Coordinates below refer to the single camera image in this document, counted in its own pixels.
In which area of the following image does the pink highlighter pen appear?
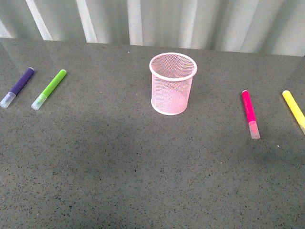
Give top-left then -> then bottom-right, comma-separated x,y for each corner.
241,90 -> 260,140

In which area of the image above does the purple highlighter pen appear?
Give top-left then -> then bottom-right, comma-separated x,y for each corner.
0,67 -> 35,108

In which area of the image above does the pink mesh pen cup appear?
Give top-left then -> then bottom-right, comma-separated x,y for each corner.
149,52 -> 197,115

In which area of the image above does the green highlighter pen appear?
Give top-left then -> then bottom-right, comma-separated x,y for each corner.
31,69 -> 67,110

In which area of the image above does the yellow highlighter pen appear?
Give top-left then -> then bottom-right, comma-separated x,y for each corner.
282,90 -> 305,133

